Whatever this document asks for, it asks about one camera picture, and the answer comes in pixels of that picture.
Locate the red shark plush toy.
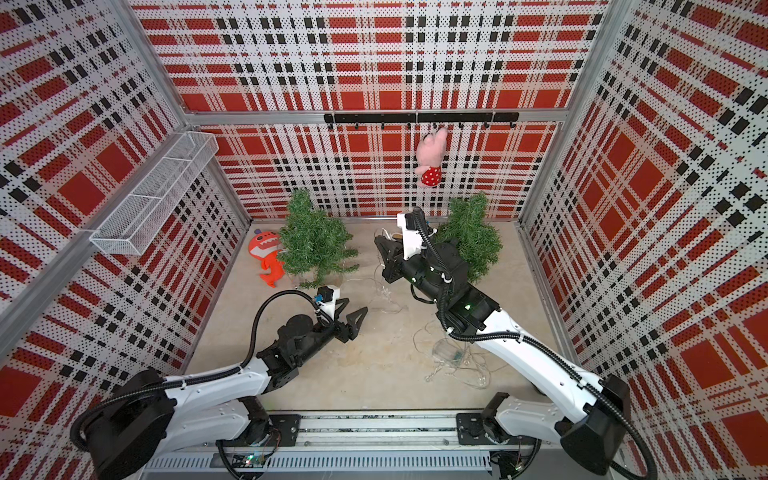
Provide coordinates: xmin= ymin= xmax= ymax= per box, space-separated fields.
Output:
xmin=248 ymin=229 xmax=285 ymax=288

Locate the small green christmas tree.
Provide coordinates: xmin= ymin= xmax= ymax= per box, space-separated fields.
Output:
xmin=437 ymin=192 xmax=503 ymax=283
xmin=278 ymin=190 xmax=359 ymax=289

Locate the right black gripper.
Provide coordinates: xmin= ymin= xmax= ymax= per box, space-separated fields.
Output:
xmin=376 ymin=236 xmax=449 ymax=309

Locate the right small green christmas tree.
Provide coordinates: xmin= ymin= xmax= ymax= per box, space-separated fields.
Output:
xmin=437 ymin=192 xmax=503 ymax=283

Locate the left small green christmas tree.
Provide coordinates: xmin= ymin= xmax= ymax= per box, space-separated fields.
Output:
xmin=278 ymin=190 xmax=359 ymax=289

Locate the pink pig plush toy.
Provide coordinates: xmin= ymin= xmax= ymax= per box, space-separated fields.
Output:
xmin=414 ymin=128 xmax=448 ymax=188

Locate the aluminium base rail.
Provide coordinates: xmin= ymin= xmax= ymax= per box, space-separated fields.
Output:
xmin=128 ymin=409 xmax=625 ymax=475

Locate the white wire mesh basket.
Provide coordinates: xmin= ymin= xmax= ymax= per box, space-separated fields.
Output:
xmin=90 ymin=131 xmax=218 ymax=256

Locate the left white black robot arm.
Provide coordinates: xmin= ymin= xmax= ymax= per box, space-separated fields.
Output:
xmin=69 ymin=287 xmax=368 ymax=479

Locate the black wall hook rail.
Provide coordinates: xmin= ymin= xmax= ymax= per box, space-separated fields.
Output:
xmin=323 ymin=111 xmax=520 ymax=127

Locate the clear star string light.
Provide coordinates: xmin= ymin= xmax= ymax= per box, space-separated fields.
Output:
xmin=324 ymin=223 xmax=408 ymax=315

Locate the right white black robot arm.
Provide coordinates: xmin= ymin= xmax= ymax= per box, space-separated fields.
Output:
xmin=374 ymin=207 xmax=658 ymax=479

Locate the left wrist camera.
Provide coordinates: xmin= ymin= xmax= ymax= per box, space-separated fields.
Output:
xmin=315 ymin=285 xmax=340 ymax=321

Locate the right clear string light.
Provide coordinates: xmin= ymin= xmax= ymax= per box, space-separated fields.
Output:
xmin=412 ymin=321 xmax=495 ymax=390

